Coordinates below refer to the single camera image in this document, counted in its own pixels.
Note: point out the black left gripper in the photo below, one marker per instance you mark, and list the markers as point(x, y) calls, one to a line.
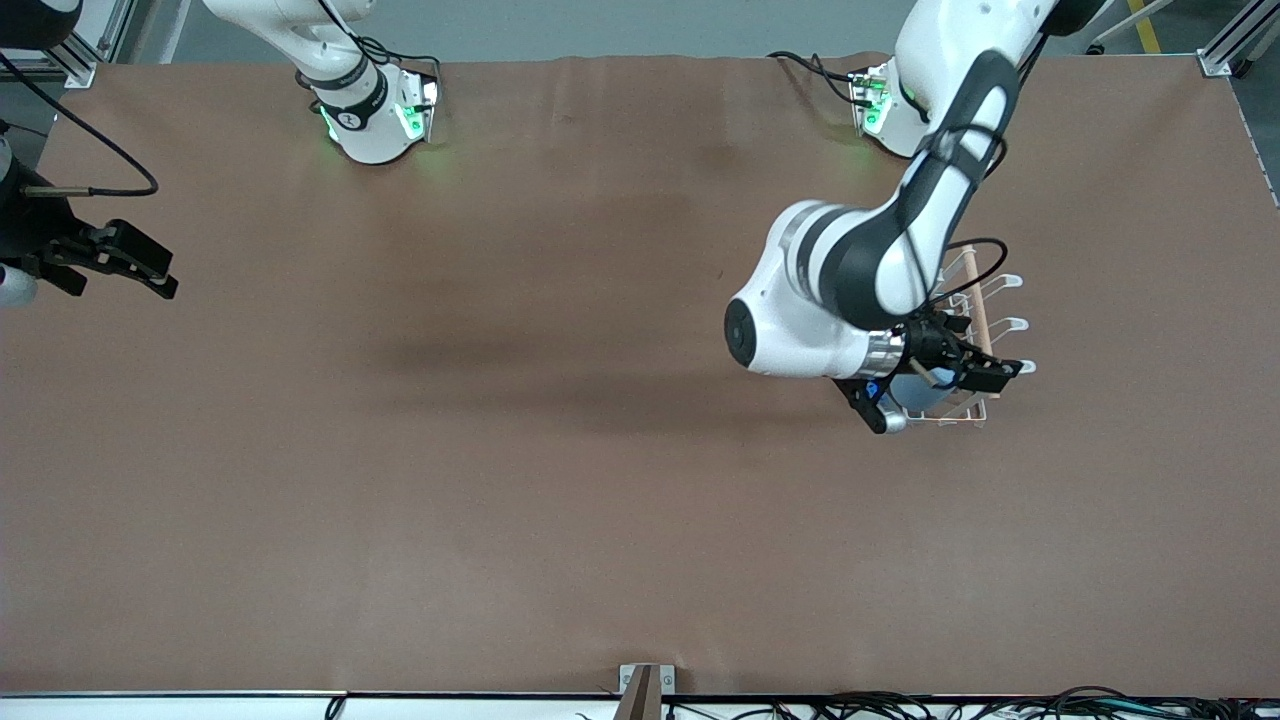
point(926, 347)

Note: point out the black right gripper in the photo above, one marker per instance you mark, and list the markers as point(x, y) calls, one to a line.
point(30, 228)

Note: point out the blue plastic cup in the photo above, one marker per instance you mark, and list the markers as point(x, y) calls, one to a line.
point(920, 393)

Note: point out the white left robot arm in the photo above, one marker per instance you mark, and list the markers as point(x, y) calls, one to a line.
point(800, 320)

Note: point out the white tube leg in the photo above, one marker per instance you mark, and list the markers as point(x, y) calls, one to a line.
point(1130, 28)

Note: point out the brown table cover sheet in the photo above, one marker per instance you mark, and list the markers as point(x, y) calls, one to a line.
point(600, 500)

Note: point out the aluminium frame post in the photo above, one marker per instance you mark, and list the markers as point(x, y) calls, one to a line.
point(85, 50)
point(1225, 48)

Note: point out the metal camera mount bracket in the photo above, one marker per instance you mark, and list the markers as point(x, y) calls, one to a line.
point(645, 690)

